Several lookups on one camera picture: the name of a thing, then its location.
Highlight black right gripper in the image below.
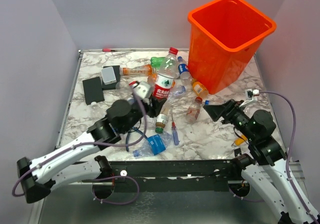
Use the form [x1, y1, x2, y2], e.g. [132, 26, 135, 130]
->
[203, 97, 257, 141]

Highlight Starbucks coffee bottle green cap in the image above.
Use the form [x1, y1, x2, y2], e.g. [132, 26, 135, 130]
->
[155, 100, 171, 134]

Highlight clear red-cap printed bottle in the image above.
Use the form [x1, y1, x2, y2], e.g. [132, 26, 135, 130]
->
[185, 96, 203, 124]

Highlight red label water bottle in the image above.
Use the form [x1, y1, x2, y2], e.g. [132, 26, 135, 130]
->
[152, 47, 179, 99]

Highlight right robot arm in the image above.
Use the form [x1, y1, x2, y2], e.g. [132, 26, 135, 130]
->
[203, 99, 320, 224]

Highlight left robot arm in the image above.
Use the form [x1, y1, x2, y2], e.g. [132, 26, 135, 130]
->
[12, 97, 167, 204]

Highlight Pepsi bottle beside bin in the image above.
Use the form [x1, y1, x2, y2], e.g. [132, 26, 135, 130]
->
[177, 56, 193, 86]

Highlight orange plastic bin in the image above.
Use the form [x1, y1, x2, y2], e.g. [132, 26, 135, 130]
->
[187, 0, 277, 95]

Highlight Pepsi bottle right side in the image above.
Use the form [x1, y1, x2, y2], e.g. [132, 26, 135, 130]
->
[204, 99, 225, 105]

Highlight large orange label jug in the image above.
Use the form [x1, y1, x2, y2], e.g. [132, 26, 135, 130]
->
[147, 73, 158, 87]

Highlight crushed clear blue-cap bottle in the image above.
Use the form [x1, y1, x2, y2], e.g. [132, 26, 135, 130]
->
[168, 85, 186, 100]

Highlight small orange juice bottle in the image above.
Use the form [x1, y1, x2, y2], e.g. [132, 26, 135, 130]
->
[191, 80, 209, 99]

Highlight tall orange label tea bottle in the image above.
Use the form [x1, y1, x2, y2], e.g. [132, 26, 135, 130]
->
[120, 64, 155, 77]

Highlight yellow utility knife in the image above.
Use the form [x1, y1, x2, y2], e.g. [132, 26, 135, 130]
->
[233, 135, 248, 147]

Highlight clear jar metal lid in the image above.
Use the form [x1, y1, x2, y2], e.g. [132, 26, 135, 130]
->
[115, 81, 132, 98]

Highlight crushed blue label water bottle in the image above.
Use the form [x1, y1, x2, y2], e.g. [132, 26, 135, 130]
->
[132, 132, 173, 158]

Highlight red blue screwdriver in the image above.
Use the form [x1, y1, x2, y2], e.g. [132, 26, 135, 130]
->
[171, 113, 180, 146]

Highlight green plastic bottle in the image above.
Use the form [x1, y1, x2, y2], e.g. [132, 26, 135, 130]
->
[150, 56, 165, 70]

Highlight black flat block rear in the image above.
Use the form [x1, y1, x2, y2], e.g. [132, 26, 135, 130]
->
[101, 65, 121, 91]

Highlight black flat block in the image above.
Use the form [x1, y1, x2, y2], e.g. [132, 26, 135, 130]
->
[82, 76, 105, 105]
[101, 65, 121, 91]

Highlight white box device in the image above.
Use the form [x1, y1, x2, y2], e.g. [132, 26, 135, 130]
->
[101, 66, 117, 85]

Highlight clear white-cap bottle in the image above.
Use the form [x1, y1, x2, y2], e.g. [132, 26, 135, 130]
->
[90, 101, 106, 120]

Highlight black flat block front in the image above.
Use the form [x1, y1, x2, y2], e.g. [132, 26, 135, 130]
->
[82, 76, 105, 105]

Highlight red marker pen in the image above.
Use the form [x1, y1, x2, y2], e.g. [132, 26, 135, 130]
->
[102, 48, 118, 53]

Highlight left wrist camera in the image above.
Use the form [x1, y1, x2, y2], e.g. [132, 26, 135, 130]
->
[129, 80, 153, 99]

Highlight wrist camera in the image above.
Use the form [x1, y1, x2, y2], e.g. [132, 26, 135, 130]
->
[239, 89, 260, 108]
[129, 80, 153, 99]

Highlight blue handled pliers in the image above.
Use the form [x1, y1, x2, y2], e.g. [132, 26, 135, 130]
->
[124, 126, 148, 153]

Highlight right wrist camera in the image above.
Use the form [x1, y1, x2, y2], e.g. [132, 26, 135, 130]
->
[239, 89, 260, 108]

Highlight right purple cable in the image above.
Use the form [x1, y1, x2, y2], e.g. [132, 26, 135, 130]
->
[228, 90, 320, 224]

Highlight purple cable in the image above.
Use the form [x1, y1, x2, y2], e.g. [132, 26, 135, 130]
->
[11, 91, 149, 206]
[228, 90, 320, 224]

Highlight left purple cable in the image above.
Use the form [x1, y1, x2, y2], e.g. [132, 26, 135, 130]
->
[11, 91, 149, 206]

